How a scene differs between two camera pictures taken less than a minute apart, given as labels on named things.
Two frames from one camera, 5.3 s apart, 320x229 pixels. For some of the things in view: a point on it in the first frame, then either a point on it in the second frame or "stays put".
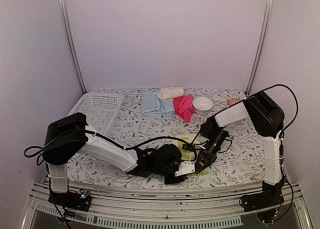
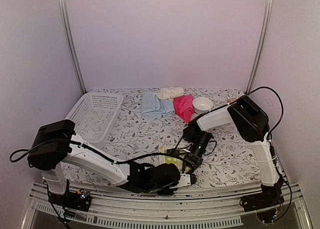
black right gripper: [212, 159] → [190, 160]
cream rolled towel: [170, 93] stays put
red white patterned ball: [231, 101] stays put
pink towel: [184, 106] stays put
